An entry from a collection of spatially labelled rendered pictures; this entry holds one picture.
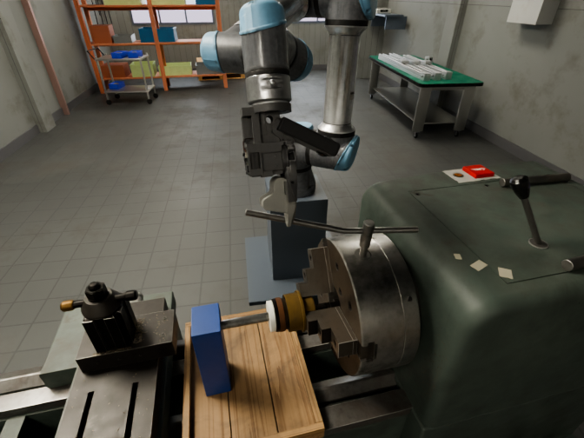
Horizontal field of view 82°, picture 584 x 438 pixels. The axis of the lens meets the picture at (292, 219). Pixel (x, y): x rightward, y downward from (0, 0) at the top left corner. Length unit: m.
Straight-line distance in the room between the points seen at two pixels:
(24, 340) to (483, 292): 2.42
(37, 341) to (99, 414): 1.70
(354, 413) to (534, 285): 0.48
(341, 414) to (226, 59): 0.82
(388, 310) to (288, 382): 0.35
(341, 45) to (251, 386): 0.90
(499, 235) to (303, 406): 0.58
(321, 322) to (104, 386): 0.50
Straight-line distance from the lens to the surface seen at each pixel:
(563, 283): 0.78
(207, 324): 0.76
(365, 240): 0.68
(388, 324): 0.71
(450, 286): 0.71
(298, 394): 0.91
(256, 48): 0.59
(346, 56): 1.02
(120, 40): 7.95
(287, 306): 0.76
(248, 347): 0.99
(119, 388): 0.91
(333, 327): 0.74
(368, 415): 0.93
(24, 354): 2.54
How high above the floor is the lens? 1.69
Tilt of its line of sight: 34 degrees down
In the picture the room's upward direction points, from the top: straight up
